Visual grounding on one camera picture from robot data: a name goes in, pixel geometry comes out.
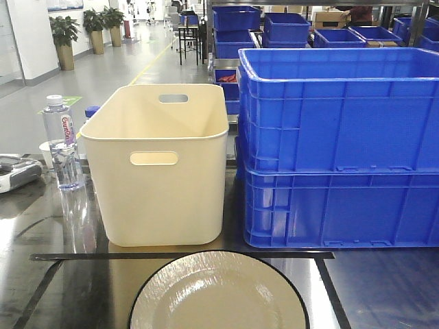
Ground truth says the clear water bottle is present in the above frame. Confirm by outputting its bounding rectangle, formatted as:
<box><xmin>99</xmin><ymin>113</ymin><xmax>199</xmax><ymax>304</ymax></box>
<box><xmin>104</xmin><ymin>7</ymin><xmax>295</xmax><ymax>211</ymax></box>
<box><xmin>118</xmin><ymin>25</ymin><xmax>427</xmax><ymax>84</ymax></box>
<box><xmin>43</xmin><ymin>95</ymin><xmax>84</xmax><ymax>190</ymax></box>

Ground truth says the large blue crate bottom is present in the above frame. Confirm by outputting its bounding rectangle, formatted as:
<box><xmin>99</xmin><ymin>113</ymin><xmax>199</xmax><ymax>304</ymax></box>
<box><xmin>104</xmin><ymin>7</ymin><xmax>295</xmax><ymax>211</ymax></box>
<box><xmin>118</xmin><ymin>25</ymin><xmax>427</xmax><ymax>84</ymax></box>
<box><xmin>235</xmin><ymin>136</ymin><xmax>439</xmax><ymax>249</ymax></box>

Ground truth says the white paper cup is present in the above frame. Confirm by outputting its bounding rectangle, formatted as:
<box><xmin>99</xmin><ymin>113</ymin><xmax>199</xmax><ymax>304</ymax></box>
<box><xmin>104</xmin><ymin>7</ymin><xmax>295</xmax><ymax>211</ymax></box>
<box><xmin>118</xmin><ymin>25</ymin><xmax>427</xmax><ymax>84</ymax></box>
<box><xmin>39</xmin><ymin>141</ymin><xmax>54</xmax><ymax>169</ymax></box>

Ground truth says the white grey handheld device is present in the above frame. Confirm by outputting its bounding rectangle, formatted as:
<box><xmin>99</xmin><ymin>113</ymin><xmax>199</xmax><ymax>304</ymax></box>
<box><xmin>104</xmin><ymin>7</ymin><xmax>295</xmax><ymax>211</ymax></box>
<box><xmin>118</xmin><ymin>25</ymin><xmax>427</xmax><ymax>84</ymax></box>
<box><xmin>1</xmin><ymin>154</ymin><xmax>43</xmax><ymax>193</ymax></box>

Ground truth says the blue cap bottle behind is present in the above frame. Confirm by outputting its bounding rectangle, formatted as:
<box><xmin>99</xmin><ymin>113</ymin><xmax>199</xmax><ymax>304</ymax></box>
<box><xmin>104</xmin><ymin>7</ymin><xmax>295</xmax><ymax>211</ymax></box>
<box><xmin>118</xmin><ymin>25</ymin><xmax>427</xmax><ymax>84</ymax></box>
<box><xmin>84</xmin><ymin>106</ymin><xmax>100</xmax><ymax>123</ymax></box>

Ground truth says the large blue crate top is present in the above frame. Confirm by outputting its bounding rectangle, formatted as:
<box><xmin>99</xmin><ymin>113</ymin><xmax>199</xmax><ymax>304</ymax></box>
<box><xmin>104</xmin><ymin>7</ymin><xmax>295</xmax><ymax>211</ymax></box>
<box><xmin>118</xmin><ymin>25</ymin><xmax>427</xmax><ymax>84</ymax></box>
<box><xmin>237</xmin><ymin>47</ymin><xmax>438</xmax><ymax>173</ymax></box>

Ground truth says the potted plant gold pot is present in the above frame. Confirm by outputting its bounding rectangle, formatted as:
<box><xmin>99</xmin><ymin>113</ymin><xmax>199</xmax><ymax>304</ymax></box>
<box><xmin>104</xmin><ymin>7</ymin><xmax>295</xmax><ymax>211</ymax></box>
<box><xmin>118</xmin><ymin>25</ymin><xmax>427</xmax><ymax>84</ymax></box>
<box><xmin>83</xmin><ymin>9</ymin><xmax>104</xmax><ymax>55</ymax></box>
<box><xmin>49</xmin><ymin>16</ymin><xmax>79</xmax><ymax>71</ymax></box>
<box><xmin>102</xmin><ymin>6</ymin><xmax>123</xmax><ymax>47</ymax></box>

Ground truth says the large blue crate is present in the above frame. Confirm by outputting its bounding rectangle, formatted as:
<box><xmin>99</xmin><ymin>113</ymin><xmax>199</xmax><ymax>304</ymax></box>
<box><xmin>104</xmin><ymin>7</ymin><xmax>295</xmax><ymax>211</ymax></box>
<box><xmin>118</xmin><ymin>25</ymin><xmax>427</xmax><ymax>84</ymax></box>
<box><xmin>237</xmin><ymin>47</ymin><xmax>438</xmax><ymax>173</ymax></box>
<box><xmin>235</xmin><ymin>136</ymin><xmax>439</xmax><ymax>249</ymax></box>

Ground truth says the cream plate with black rim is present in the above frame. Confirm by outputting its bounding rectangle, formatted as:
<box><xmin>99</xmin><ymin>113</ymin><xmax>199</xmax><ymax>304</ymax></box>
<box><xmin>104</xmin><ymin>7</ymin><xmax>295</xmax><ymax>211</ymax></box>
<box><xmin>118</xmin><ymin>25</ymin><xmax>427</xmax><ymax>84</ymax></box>
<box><xmin>128</xmin><ymin>251</ymin><xmax>310</xmax><ymax>328</ymax></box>

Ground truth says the cream plastic storage bin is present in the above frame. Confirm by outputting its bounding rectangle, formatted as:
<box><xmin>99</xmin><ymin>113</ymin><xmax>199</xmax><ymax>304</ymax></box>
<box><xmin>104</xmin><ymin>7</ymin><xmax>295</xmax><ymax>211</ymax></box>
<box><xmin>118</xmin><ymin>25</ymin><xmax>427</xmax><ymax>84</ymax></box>
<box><xmin>80</xmin><ymin>84</ymin><xmax>229</xmax><ymax>247</ymax></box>

